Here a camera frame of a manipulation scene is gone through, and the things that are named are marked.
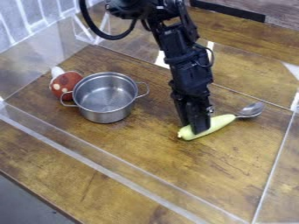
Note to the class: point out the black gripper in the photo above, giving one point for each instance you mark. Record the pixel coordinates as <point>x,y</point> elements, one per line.
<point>191,96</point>

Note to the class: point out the green handled metal spoon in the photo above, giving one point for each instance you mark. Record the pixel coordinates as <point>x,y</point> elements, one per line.
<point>221,121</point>

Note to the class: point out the small steel pot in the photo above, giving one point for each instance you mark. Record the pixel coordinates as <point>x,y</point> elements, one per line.
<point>106,96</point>

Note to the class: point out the red toy mushroom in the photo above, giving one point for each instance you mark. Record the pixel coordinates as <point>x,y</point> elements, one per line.
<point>63,82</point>

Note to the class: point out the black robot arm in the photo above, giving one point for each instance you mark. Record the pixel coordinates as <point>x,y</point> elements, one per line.
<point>165,18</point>

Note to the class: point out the black bar on table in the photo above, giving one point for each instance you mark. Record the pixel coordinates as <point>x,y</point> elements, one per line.
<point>229,10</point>

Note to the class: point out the clear acrylic enclosure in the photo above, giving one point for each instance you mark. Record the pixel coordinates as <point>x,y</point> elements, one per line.
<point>130,172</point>

